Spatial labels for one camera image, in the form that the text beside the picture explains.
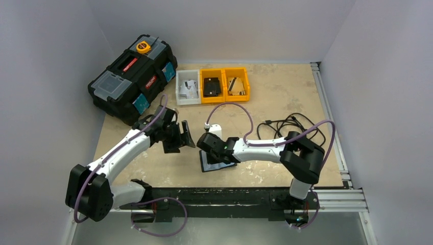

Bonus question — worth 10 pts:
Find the right yellow plastic bin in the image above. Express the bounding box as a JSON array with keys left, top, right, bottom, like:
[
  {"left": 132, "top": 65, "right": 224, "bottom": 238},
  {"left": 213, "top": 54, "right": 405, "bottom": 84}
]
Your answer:
[{"left": 224, "top": 67, "right": 251, "bottom": 102}]

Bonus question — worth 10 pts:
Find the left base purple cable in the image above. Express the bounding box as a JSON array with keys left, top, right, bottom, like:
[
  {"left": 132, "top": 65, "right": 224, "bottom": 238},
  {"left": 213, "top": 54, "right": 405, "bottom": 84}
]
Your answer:
[{"left": 130, "top": 197, "right": 188, "bottom": 238}]

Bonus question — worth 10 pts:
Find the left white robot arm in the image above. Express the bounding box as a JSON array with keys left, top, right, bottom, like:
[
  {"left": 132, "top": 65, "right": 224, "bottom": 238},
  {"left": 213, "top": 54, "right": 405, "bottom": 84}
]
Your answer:
[{"left": 65, "top": 105, "right": 195, "bottom": 223}]

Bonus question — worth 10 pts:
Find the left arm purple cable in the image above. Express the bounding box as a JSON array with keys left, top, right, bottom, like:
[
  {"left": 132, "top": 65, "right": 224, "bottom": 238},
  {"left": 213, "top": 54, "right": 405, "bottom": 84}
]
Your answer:
[{"left": 73, "top": 94, "right": 169, "bottom": 224}]

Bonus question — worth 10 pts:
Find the yellow tape measure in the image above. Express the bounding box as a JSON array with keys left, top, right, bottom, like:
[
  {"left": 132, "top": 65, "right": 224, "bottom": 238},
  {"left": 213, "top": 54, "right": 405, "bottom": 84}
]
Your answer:
[{"left": 136, "top": 41, "right": 152, "bottom": 54}]

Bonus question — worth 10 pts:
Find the black leather card holder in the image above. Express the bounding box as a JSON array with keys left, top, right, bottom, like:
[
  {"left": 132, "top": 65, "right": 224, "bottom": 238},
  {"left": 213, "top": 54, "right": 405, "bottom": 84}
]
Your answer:
[{"left": 199, "top": 150, "right": 237, "bottom": 173}]

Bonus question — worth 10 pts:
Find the gold credit card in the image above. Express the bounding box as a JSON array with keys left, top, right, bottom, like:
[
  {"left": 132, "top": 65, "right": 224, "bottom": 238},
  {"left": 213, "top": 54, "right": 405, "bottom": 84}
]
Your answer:
[{"left": 228, "top": 77, "right": 244, "bottom": 94}]

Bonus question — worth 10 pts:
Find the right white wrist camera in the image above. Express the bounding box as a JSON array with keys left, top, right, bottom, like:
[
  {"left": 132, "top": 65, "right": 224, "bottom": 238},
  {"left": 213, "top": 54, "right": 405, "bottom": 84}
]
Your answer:
[{"left": 204, "top": 123, "right": 222, "bottom": 138}]

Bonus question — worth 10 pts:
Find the gold credit cards stack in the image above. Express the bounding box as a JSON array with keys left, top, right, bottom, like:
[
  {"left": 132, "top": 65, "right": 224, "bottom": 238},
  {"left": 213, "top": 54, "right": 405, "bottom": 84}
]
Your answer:
[{"left": 227, "top": 77, "right": 246, "bottom": 95}]

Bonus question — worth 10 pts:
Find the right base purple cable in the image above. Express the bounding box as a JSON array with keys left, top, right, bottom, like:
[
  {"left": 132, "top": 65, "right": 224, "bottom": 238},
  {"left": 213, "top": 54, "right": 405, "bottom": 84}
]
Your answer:
[{"left": 288, "top": 191, "right": 323, "bottom": 231}]

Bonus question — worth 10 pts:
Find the yellow plastic bin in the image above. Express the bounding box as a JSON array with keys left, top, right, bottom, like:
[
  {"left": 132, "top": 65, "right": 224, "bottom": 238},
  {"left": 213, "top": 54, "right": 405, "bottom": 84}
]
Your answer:
[
  {"left": 224, "top": 67, "right": 251, "bottom": 102},
  {"left": 200, "top": 68, "right": 226, "bottom": 104}
]

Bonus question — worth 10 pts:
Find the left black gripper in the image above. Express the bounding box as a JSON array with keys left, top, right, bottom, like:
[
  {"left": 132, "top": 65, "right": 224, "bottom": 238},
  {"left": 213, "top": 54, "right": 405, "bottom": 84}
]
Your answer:
[{"left": 162, "top": 120, "right": 194, "bottom": 153}]

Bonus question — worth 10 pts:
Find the black cable on table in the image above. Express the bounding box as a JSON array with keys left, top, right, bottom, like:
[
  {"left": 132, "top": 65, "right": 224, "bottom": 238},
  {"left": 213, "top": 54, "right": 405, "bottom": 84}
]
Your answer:
[{"left": 256, "top": 113, "right": 327, "bottom": 143}]

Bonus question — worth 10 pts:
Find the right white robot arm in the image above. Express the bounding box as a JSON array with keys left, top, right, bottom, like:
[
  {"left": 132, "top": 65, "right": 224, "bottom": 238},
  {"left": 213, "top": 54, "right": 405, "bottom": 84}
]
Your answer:
[{"left": 197, "top": 131, "right": 330, "bottom": 208}]

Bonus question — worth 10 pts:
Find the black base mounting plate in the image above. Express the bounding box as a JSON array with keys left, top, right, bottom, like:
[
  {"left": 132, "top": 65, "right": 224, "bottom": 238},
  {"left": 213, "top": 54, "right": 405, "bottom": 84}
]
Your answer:
[{"left": 120, "top": 187, "right": 320, "bottom": 225}]

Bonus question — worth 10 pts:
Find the middle yellow plastic bin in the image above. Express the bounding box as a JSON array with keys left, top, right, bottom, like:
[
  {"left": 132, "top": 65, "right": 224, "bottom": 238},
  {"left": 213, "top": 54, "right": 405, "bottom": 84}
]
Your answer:
[{"left": 200, "top": 68, "right": 226, "bottom": 104}]

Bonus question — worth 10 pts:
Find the silver credit cards stack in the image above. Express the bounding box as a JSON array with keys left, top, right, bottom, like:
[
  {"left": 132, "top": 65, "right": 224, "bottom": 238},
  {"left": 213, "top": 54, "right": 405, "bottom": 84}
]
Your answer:
[{"left": 179, "top": 80, "right": 199, "bottom": 99}]

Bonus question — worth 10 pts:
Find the white plastic bin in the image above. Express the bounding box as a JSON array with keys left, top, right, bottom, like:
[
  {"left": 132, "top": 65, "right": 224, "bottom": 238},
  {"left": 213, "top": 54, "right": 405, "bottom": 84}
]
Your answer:
[{"left": 175, "top": 69, "right": 201, "bottom": 106}]

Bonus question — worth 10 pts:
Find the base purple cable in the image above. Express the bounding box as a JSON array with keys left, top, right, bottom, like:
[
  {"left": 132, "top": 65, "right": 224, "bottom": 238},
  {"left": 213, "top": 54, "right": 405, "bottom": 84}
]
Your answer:
[
  {"left": 288, "top": 191, "right": 323, "bottom": 231},
  {"left": 130, "top": 197, "right": 188, "bottom": 238}
]

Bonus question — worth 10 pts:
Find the black plastic toolbox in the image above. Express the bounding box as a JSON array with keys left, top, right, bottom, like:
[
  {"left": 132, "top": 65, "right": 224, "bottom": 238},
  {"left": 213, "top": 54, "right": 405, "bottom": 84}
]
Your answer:
[{"left": 87, "top": 35, "right": 178, "bottom": 126}]

